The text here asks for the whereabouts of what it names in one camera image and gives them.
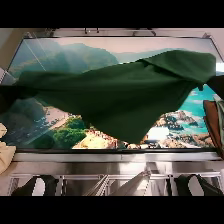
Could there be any dark green T-shirt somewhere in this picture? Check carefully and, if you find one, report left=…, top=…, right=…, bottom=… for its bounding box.
left=0, top=49, right=218, bottom=145

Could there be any brown garment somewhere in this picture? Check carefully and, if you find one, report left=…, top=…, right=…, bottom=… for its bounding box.
left=203, top=99, right=224, bottom=160

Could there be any cream garment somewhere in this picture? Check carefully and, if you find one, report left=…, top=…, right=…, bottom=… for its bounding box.
left=0, top=122, right=17, bottom=175

